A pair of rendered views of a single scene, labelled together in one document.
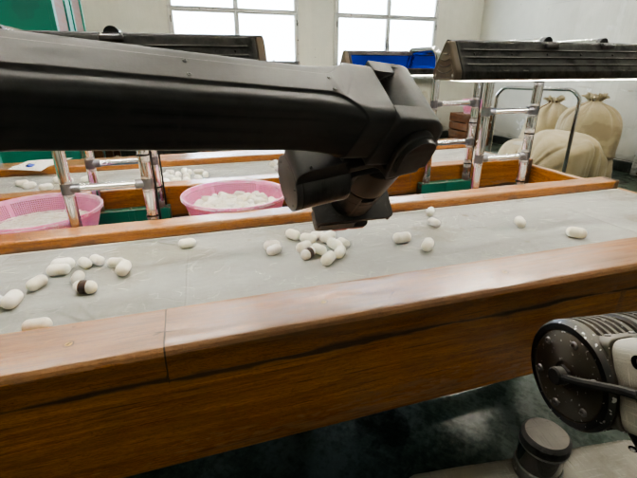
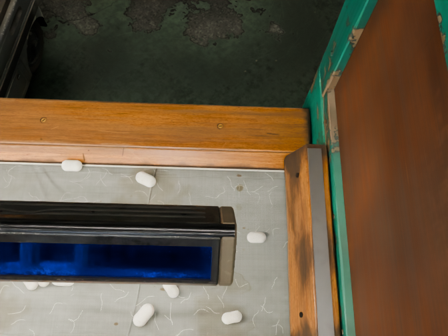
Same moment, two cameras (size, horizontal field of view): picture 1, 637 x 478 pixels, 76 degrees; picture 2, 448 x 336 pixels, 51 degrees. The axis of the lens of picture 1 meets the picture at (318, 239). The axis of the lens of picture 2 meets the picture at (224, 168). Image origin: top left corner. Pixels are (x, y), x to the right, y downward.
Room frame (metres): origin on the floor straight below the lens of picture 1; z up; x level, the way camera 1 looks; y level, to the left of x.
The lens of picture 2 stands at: (0.68, 0.69, 1.53)
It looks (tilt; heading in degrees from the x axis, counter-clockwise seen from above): 68 degrees down; 192
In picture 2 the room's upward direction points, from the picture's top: 7 degrees clockwise
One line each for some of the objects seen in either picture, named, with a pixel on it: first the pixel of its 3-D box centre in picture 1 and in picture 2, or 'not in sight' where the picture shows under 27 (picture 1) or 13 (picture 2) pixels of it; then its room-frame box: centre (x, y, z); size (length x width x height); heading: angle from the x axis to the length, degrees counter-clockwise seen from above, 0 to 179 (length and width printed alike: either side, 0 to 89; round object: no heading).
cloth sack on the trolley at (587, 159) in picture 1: (551, 156); not in sight; (3.29, -1.87, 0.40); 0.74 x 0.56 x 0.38; 111
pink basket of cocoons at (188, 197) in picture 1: (236, 210); not in sight; (1.01, 0.21, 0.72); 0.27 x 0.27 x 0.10
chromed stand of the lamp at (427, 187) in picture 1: (438, 120); not in sight; (1.41, -0.40, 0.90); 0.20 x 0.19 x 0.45; 107
